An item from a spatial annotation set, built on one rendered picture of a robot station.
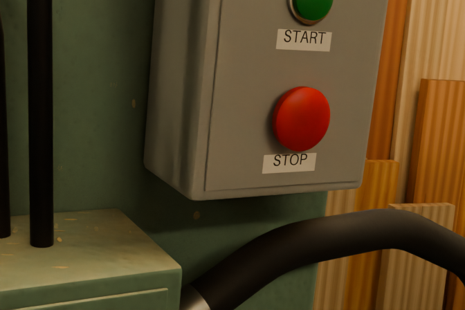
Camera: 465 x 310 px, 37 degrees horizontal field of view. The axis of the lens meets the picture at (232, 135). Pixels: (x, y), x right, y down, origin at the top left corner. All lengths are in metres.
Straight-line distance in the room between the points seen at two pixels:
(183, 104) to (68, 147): 0.07
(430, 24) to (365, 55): 1.65
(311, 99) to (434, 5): 1.69
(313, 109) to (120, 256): 0.11
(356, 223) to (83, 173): 0.15
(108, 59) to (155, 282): 0.11
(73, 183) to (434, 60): 1.71
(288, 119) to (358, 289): 1.60
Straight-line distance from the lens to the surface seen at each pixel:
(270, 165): 0.33
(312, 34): 0.32
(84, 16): 0.34
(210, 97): 0.30
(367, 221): 0.40
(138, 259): 0.30
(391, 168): 1.85
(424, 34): 1.98
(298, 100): 0.31
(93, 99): 0.35
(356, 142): 0.35
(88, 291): 0.29
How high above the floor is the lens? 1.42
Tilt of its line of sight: 12 degrees down
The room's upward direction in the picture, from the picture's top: 6 degrees clockwise
